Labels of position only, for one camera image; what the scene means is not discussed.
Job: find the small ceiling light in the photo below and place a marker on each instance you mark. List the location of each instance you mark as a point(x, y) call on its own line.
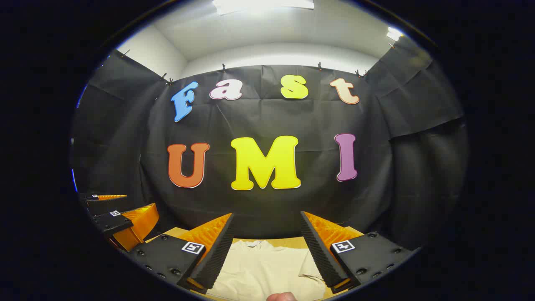
point(394, 33)

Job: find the black backdrop cloth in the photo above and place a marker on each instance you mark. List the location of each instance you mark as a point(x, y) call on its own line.
point(259, 121)

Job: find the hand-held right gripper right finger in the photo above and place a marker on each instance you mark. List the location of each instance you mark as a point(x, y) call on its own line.
point(319, 255)

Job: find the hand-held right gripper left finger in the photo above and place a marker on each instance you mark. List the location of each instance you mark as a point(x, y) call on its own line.
point(217, 255)

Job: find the long ceiling light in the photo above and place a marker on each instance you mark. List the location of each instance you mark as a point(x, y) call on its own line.
point(263, 4)

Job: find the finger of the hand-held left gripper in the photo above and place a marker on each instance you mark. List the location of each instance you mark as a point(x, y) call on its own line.
point(140, 221)
point(108, 197)

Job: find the cream sweatshirt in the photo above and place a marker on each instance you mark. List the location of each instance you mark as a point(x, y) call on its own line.
point(259, 271)

